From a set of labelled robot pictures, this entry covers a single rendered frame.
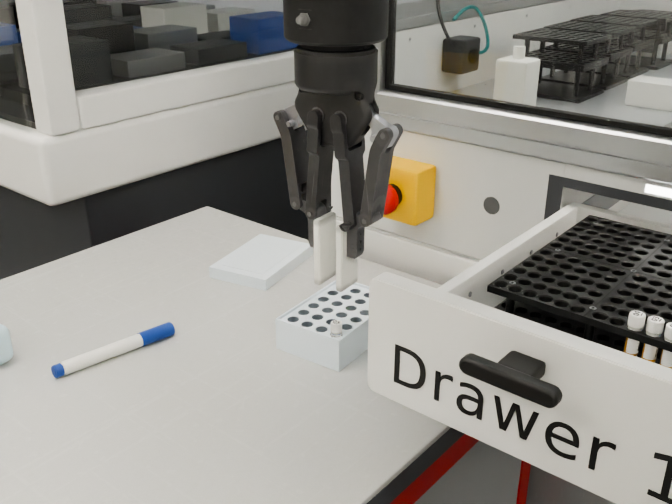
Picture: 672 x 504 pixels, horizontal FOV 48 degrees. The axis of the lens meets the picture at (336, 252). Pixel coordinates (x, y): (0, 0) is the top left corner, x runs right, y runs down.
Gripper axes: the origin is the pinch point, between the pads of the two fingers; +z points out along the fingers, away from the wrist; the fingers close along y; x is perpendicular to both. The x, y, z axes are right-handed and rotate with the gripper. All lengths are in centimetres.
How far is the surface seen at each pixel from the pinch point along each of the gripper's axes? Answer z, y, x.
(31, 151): 1, 57, -6
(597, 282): -1.1, -24.2, -5.7
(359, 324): 9.1, -1.2, -2.6
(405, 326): -0.5, -13.6, 9.9
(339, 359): 11.4, -1.4, 1.4
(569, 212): -0.4, -15.9, -23.0
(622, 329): -1.0, -28.3, 1.5
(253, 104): 1, 51, -47
